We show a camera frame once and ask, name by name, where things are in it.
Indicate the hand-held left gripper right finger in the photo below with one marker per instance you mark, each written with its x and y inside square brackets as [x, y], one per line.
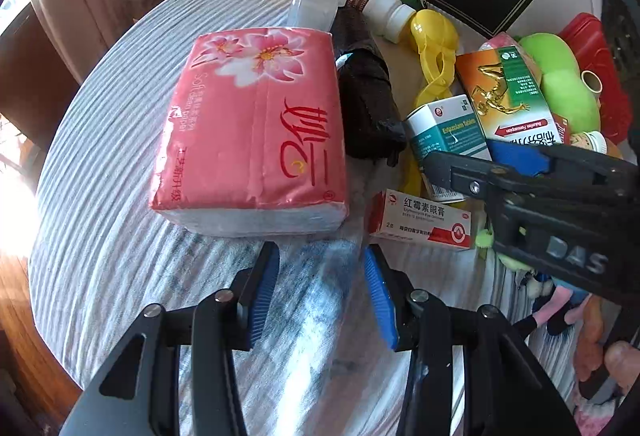
[381, 301]

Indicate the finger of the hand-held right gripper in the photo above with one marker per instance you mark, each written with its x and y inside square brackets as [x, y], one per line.
[520, 158]
[460, 171]

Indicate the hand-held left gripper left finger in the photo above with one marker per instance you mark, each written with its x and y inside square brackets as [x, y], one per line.
[265, 296]

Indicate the teal white medicine box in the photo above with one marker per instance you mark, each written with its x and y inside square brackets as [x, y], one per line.
[445, 136]

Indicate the pink pig plush toy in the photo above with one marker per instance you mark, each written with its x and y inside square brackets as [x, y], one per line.
[550, 311]

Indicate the yellow plastic clip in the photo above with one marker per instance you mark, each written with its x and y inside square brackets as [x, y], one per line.
[432, 33]

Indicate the pink floral tissue pack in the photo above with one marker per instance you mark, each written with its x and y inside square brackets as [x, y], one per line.
[240, 131]

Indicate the person's right hand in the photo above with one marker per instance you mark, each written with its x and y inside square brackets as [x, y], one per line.
[620, 362]

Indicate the blue haired plush doll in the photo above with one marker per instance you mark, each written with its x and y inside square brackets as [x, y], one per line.
[567, 292]

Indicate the red white ointment box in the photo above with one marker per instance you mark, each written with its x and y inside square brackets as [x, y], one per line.
[425, 221]

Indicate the orange green medicine box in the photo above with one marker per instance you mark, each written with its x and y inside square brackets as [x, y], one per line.
[500, 91]

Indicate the yellow green fuzzy toy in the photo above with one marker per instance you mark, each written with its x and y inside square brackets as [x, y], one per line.
[484, 238]

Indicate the small white capped bottle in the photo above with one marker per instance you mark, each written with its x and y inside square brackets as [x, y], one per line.
[590, 142]

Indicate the green plush toy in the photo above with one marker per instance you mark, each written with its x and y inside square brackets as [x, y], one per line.
[560, 76]

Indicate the cream cylinder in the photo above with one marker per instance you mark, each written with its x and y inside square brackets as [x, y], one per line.
[592, 82]

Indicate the pink packet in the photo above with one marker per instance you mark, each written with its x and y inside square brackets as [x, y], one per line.
[500, 42]

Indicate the red toy suitcase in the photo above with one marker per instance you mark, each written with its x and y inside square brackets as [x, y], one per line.
[595, 46]

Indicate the white bottle brown label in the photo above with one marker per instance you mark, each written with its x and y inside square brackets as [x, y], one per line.
[385, 11]

